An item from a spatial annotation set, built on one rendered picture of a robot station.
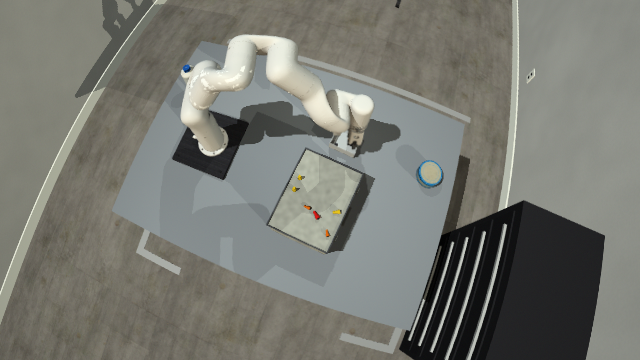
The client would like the round beige tin with blue rims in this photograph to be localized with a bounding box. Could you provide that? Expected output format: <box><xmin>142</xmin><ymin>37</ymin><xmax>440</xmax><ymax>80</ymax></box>
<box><xmin>416</xmin><ymin>160</ymin><xmax>442</xmax><ymax>188</ymax></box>

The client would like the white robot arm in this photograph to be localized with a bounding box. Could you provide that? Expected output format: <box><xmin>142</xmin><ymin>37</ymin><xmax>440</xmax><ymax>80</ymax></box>
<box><xmin>181</xmin><ymin>35</ymin><xmax>374</xmax><ymax>156</ymax></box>

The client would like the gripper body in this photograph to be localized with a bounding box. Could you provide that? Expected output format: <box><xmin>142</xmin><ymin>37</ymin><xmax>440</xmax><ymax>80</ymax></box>
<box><xmin>348</xmin><ymin>127</ymin><xmax>367</xmax><ymax>145</ymax></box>

